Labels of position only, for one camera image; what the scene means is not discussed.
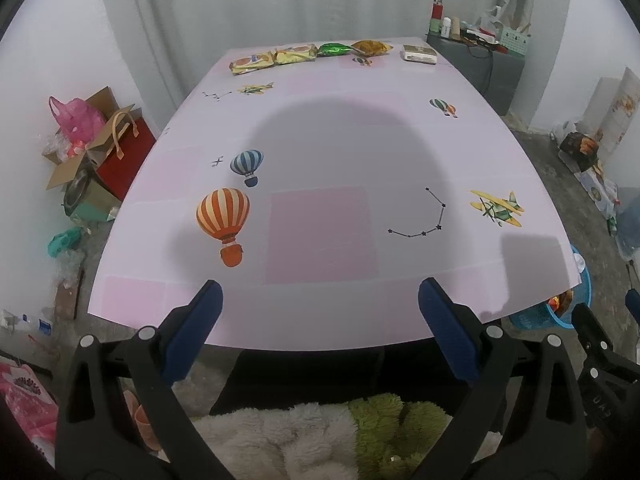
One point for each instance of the yellow biscuit packet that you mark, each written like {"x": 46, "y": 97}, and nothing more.
{"x": 295, "y": 55}

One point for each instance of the teal box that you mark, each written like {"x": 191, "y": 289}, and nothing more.
{"x": 95, "y": 202}

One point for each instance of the grey curtain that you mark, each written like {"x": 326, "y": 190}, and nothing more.
{"x": 300, "y": 0}

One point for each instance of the green dotted box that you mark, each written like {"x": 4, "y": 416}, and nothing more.
{"x": 515, "y": 40}

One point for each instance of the green foil wrapper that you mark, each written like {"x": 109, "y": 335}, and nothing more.
{"x": 332, "y": 50}

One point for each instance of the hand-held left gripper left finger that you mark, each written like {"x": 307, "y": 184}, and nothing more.
{"x": 192, "y": 332}

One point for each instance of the dark printed bag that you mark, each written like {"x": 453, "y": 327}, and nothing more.
{"x": 580, "y": 147}

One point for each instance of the fluffy white green cushion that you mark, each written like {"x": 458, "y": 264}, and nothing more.
{"x": 310, "y": 435}

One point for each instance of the orange plastic cups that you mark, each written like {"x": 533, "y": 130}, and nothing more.
{"x": 140, "y": 420}

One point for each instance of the red bottle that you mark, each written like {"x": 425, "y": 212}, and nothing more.
{"x": 438, "y": 9}

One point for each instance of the plain pink plastic bag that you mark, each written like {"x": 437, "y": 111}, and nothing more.
{"x": 77, "y": 117}

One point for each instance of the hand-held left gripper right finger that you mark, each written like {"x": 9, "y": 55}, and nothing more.
{"x": 447, "y": 332}

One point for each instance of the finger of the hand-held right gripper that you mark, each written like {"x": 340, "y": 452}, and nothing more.
{"x": 595, "y": 340}
{"x": 634, "y": 305}

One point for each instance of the white printed board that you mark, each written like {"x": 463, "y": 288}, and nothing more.
{"x": 612, "y": 110}

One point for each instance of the olive patterned box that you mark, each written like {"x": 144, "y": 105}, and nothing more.
{"x": 420, "y": 53}

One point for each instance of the grey cabinet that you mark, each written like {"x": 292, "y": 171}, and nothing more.
{"x": 470, "y": 75}

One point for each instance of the orange biscuit packet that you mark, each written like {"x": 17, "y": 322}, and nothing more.
{"x": 252, "y": 62}

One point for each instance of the pink patterned plastic bag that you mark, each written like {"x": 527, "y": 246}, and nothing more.
{"x": 25, "y": 405}

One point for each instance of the clear plastic bottle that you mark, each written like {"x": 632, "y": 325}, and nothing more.
{"x": 35, "y": 324}

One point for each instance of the blue plastic basket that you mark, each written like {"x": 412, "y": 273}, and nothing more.
{"x": 535, "y": 317}

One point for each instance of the brown cardboard box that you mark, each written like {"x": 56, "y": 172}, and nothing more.
{"x": 65, "y": 170}

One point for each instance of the brown brick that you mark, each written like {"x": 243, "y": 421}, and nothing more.
{"x": 67, "y": 297}

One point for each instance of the gold crinkled snack packet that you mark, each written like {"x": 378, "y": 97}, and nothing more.
{"x": 370, "y": 47}

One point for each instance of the teal plastic toy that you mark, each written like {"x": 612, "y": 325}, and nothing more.
{"x": 65, "y": 241}

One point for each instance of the small green box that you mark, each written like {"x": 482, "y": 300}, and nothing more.
{"x": 434, "y": 27}

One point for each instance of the small white bottle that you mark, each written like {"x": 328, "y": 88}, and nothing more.
{"x": 446, "y": 27}

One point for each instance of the grey-blue bag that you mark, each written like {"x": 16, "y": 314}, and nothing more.
{"x": 629, "y": 230}

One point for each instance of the red paper bag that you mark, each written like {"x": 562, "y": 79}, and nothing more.
{"x": 127, "y": 160}

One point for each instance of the pink printed tablecloth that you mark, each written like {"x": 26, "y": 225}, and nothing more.
{"x": 325, "y": 135}

